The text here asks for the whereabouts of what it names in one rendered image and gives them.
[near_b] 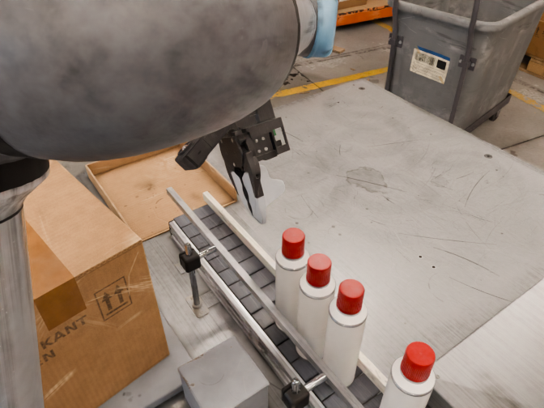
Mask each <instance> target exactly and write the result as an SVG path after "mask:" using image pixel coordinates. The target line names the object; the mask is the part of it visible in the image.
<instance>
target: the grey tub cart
mask: <svg viewBox="0 0 544 408"><path fill-rule="evenodd" d="M388 5H389V6H391V7H392V8H393V9H392V12H393V31H392V33H389V43H388V44H389V45H391V47H390V53H389V64H388V70H387V76H386V83H385V90H386V91H389V92H391V93H393V94H394V95H396V96H399V97H401V98H402V99H404V100H407V101H409V102H411V103H412V104H414V105H416V106H418V107H420V108H422V109H424V110H426V111H428V112H430V113H432V114H434V115H436V116H438V117H440V118H441V119H443V120H445V121H447V122H449V123H451V124H453V125H455V126H457V127H459V128H461V129H463V130H465V131H467V132H469V133H470V132H472V131H473V130H475V129H476V128H477V127H478V126H480V125H481V124H482V123H483V122H484V121H486V120H487V119H488V118H489V120H490V121H495V120H496V118H497V117H498V116H499V113H500V110H501V108H502V107H504V106H505V105H506V104H508V103H509V101H510V99H511V96H512V94H511V93H508V92H509V89H510V87H511V86H512V82H513V80H514V78H515V76H516V73H517V71H518V69H519V67H520V64H521V62H522V60H523V57H524V55H525V52H526V50H527V48H528V47H529V43H530V41H531V39H532V37H533V34H534V32H535V30H536V28H537V25H538V23H539V21H540V18H541V17H542V14H543V11H544V0H388Z"/></svg>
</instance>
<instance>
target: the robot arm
mask: <svg viewBox="0 0 544 408"><path fill-rule="evenodd" d="M337 14H338V0H0V408H45V405H44V397H43V389H42V381H41V373H40V357H39V350H38V341H37V333H36V318H35V310H34V302H33V294H32V279H31V271H30V262H29V255H28V239H27V231H26V223H25V215H24V207H23V202H24V201H25V199H26V197H27V196H28V195H29V194H30V193H31V192H32V191H33V190H34V189H35V188H36V187H37V186H38V185H39V184H41V183H42V182H43V181H44V180H45V179H46V178H47V176H48V175H49V172H50V165H49V160H50V159H51V160H60V161H69V162H87V161H104V160H111V159H121V158H126V157H131V156H136V155H142V154H146V153H149V152H152V151H157V150H161V149H164V148H168V147H172V146H175V145H178V144H181V143H183V142H187V143H186V144H185V145H184V146H183V147H182V148H181V149H180V150H179V152H178V153H177V154H178V156H177V157H176V158H175V161H176V162H177V163H178V164H179V165H180V166H181V167H182V168H183V169H184V170H185V171H188V170H195V169H198V168H200V167H201V166H202V164H203V163H204V162H205V161H206V159H207V157H208V155H209V154H210V153H211V152H212V150H213V149H214V148H215V147H216V145H217V144H219V148H220V152H221V155H222V157H223V160H224V163H225V166H226V169H227V174H228V175H229V177H230V180H231V182H232V184H233V186H234V188H235V190H236V192H237V194H238V195H239V196H240V199H241V201H242V202H243V204H244V206H245V207H246V209H247V210H248V212H249V213H250V214H251V216H252V217H253V218H254V219H256V220H257V221H258V222H259V223H260V224H264V223H266V207H267V206H268V205H269V204H270V203H271V202H272V201H273V200H275V199H276V198H277V197H279V196H280V195H281V194H282V193H283V192H284V190H285V185H284V183H283V181H282V180H277V179H271V178H270V176H269V174H268V171H267V169H266V167H265V166H263V165H260V164H259V161H262V160H268V159H272V158H274V157H276V156H277V155H279V154H282V153H283V152H286V151H289V150H290V147H289V144H288V141H287V136H286V133H285V129H284V126H283V121H282V118H281V117H275V115H274V110H273V108H272V104H271V102H270V98H271V97H272V96H273V95H274V94H275V93H276V92H277V91H278V90H279V88H280V87H281V86H282V85H283V84H284V83H285V81H286V80H287V78H288V76H289V74H290V73H291V71H292V69H293V66H294V65H295V61H296V58H297V56H300V57H303V58H310V57H328V56H329V55H330V54H331V53H332V50H333V46H334V36H335V29H336V22H337ZM279 127H281V130H282V132H283V137H284V141H285V143H286V144H283V145H282V142H281V139H279V140H275V135H276V133H275V129H277V128H279Z"/></svg>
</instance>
